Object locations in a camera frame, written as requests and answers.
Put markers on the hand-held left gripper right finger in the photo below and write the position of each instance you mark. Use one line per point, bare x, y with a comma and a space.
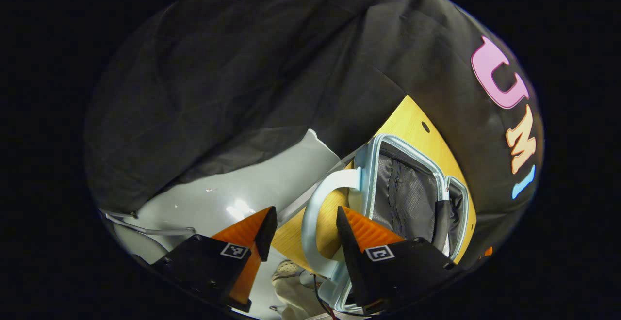
349, 252

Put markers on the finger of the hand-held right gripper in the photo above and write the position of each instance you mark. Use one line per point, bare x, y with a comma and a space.
488, 251

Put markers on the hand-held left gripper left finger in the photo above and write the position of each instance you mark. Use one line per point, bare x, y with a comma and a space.
268, 235

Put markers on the white suitcase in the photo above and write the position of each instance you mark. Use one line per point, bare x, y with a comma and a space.
407, 199

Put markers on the person's beige clothing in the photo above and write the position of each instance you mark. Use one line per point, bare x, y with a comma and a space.
296, 296

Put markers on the black backdrop cloth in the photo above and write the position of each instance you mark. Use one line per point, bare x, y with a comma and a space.
267, 68

